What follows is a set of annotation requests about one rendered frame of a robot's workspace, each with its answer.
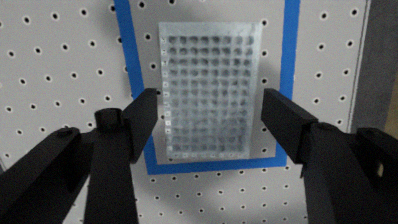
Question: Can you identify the blue tape outline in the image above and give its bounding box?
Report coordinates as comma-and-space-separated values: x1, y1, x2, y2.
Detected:
113, 0, 300, 175

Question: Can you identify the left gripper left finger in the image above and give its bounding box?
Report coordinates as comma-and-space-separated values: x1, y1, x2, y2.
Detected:
0, 88, 158, 224

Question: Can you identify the clear well plate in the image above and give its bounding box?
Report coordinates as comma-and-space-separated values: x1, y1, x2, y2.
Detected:
158, 22, 263, 159

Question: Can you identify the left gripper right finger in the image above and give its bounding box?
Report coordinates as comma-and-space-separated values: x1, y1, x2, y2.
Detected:
261, 88, 398, 224

